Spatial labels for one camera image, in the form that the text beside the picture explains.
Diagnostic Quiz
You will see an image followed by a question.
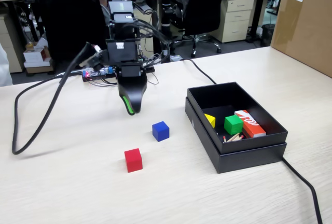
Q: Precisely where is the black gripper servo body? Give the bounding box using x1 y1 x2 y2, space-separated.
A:
106 39 143 78

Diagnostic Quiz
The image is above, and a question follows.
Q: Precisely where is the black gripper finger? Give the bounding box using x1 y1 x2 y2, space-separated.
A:
121 94 136 116
118 75 149 115

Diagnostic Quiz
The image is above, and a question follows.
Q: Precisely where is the red cube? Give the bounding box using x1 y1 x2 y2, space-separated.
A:
124 148 144 173

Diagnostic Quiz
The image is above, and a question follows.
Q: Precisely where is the blue cube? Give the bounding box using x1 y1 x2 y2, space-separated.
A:
151 121 170 142

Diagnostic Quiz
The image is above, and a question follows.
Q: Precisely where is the green cube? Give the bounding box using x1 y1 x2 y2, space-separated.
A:
224 115 244 135

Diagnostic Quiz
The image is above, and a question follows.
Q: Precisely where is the controller board with red LED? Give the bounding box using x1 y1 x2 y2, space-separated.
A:
81 65 117 82

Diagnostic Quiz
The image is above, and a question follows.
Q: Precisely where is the large black mesh office chair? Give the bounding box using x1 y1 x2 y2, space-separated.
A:
29 0 112 63

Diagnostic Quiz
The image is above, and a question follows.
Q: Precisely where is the black pole with white bands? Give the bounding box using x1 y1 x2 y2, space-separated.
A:
160 0 174 63

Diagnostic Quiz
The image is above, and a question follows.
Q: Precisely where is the yellow wedge block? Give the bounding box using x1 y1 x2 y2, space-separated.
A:
204 113 216 129

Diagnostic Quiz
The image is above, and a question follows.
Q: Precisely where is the flat white box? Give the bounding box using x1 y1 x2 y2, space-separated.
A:
23 60 52 68

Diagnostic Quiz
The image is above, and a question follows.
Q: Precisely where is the white cardboard box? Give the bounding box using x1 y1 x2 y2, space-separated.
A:
23 47 52 63

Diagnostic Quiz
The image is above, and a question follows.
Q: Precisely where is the black cardboard box tray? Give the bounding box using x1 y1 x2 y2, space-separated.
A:
187 81 289 155

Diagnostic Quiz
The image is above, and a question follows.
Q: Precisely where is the cream three-drawer cabinet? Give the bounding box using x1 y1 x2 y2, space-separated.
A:
211 0 255 44

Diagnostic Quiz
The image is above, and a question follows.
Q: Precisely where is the orange and white matchbox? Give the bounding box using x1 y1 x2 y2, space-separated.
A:
234 109 267 138

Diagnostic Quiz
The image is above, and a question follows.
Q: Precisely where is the black open box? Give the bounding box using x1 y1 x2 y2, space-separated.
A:
184 96 288 174

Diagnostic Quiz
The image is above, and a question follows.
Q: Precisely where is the office desk with black legs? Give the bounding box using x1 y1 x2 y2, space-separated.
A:
155 0 285 44

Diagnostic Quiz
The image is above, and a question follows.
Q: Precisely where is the black waste bin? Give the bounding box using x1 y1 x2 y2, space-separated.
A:
260 23 275 48

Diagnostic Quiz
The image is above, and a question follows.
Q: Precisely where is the large brown cardboard box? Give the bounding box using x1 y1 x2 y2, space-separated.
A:
270 0 332 78

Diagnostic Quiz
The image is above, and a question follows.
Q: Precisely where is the thick black camera cable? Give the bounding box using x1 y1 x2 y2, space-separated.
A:
11 41 96 156

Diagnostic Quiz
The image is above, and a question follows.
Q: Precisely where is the black power cable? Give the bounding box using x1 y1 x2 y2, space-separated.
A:
178 58 324 224

